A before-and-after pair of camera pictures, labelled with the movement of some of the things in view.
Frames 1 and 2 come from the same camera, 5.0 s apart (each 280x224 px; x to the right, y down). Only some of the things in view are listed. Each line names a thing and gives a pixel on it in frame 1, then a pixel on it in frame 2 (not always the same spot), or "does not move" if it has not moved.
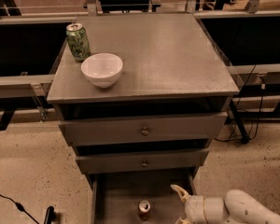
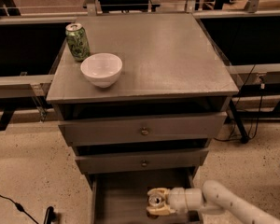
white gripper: (194, 208) -> (176, 199)
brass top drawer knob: (145, 132) does not move
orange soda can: (144, 209) -> (154, 201)
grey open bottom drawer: (140, 199) does not move
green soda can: (78, 41) does not move
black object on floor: (50, 215) does not move
